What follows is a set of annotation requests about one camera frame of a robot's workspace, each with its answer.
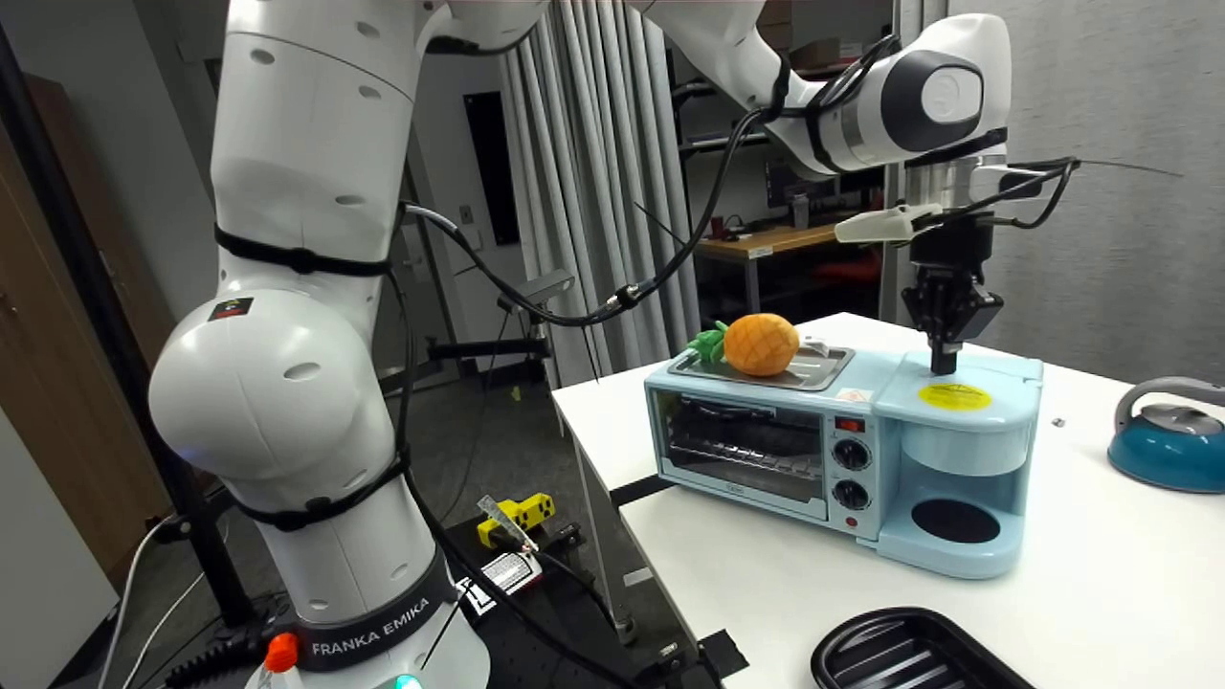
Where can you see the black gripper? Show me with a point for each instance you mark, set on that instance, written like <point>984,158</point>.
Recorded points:
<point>965,252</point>

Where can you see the light blue breakfast station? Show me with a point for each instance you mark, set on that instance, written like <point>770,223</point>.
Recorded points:
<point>974,442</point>

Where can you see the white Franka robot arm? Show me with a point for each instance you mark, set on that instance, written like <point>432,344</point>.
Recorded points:
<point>306,385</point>

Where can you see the grey backdrop curtain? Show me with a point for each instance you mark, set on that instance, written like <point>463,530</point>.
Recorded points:
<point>1123,252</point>

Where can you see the orange plush pineapple toy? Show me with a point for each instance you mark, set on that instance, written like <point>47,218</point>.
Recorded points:
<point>765,344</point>

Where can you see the wooden background table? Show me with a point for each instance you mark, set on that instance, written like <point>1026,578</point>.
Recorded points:
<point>767,241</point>

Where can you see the black ribbed plastic tray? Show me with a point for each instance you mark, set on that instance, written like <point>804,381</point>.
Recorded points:
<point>892,657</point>

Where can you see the white pleated curtain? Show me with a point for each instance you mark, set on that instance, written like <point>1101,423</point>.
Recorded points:
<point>599,155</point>

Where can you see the yellow plastic tool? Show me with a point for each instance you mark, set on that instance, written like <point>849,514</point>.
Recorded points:
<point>523,514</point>

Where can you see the black robot stand platform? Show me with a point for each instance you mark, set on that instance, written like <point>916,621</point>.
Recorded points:
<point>576,643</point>

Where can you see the white printed label tag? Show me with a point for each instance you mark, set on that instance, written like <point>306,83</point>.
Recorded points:
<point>509,574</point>

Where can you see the white bottle orange cap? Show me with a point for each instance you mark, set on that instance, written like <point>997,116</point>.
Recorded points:
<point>281,653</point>

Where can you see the brown wooden door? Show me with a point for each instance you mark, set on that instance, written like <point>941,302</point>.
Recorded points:
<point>63,320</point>

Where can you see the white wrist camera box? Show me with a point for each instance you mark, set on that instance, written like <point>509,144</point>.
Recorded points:
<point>882,228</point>

